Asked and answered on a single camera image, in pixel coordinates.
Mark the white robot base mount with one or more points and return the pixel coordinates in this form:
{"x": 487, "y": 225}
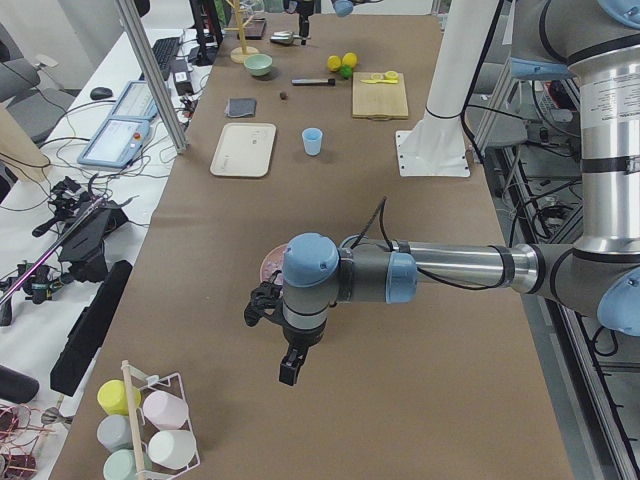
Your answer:
{"x": 436, "y": 145}

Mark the steel ice scoop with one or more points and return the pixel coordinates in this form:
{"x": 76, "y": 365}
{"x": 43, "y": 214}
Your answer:
{"x": 285, "y": 38}

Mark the green bowl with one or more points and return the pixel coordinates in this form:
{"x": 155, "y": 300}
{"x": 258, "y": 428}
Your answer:
{"x": 258, "y": 65}

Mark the cream rabbit tray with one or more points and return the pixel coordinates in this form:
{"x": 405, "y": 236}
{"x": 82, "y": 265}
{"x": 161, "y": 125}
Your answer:
{"x": 244, "y": 150}

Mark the black power box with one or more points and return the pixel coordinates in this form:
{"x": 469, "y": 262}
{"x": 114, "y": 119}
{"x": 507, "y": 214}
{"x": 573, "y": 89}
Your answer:
{"x": 182, "y": 77}

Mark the wooden cup tree stand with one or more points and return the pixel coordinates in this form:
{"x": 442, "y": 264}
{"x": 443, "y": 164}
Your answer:
{"x": 243, "y": 17}

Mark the bamboo cutting board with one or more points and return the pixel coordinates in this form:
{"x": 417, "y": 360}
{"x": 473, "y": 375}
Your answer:
{"x": 378, "y": 101}

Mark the blue plastic cup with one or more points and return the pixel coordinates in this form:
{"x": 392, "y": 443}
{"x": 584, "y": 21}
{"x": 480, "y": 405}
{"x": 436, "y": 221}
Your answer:
{"x": 312, "y": 140}

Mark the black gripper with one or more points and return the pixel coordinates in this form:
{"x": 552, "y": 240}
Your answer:
{"x": 301, "y": 338}
{"x": 303, "y": 22}

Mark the teach pendant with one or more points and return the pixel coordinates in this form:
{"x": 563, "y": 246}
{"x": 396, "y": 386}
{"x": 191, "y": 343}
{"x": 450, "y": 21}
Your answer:
{"x": 116, "y": 143}
{"x": 135, "y": 101}

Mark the yellow lemon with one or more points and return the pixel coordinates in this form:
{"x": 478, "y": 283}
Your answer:
{"x": 333, "y": 63}
{"x": 350, "y": 59}

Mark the black computer mouse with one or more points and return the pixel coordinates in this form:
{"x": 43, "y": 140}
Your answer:
{"x": 100, "y": 93}

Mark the teach pendant near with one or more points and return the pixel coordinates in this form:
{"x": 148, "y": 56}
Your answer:
{"x": 116, "y": 143}

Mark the black keyboard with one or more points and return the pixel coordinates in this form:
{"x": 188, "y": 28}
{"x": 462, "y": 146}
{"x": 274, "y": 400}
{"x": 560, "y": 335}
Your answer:
{"x": 165, "y": 51}

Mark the pink cup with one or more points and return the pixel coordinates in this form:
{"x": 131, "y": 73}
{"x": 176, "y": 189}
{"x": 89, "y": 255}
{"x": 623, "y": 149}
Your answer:
{"x": 165, "y": 410}

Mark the yellow lemon lower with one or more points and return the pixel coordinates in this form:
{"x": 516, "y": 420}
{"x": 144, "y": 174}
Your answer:
{"x": 350, "y": 59}

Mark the white cup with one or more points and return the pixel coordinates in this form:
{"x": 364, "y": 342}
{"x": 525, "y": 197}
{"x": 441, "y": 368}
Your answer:
{"x": 173, "y": 449}

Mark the pink bowl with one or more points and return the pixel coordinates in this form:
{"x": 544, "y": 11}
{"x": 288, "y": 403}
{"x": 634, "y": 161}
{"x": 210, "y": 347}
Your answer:
{"x": 279, "y": 279}

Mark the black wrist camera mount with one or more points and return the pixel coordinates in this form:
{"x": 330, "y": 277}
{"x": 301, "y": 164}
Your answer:
{"x": 265, "y": 302}

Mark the grey folded cloth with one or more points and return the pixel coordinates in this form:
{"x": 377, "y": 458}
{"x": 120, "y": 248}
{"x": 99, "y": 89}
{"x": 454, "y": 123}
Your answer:
{"x": 241, "y": 107}

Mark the white wire cup rack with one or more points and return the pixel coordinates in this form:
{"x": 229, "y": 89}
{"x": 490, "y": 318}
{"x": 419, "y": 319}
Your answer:
{"x": 138, "y": 385}

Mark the dark tray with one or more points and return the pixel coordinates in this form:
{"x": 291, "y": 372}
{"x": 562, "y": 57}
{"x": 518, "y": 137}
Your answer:
{"x": 255, "y": 29}

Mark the mint cup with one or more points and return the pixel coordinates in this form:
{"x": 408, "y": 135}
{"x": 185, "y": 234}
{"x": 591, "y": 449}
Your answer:
{"x": 120, "y": 465}

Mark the yellow lemon upper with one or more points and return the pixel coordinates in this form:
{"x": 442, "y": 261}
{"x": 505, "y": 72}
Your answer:
{"x": 333, "y": 63}

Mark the black bar device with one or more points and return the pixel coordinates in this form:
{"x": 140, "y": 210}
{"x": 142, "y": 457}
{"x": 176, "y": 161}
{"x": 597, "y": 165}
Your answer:
{"x": 89, "y": 331}

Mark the aluminium frame post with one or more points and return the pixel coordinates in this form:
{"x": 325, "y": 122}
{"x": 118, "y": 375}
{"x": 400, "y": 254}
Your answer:
{"x": 142, "y": 49}

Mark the yellow cup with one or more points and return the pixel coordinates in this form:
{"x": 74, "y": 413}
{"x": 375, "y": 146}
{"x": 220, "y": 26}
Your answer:
{"x": 112, "y": 398}

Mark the green lime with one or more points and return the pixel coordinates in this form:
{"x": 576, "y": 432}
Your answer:
{"x": 346, "y": 72}

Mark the grey cup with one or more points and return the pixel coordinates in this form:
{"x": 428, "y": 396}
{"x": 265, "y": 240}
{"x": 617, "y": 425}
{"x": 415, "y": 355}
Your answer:
{"x": 114, "y": 433}

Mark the teach pendant far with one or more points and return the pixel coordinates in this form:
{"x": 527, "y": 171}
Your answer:
{"x": 135, "y": 101}

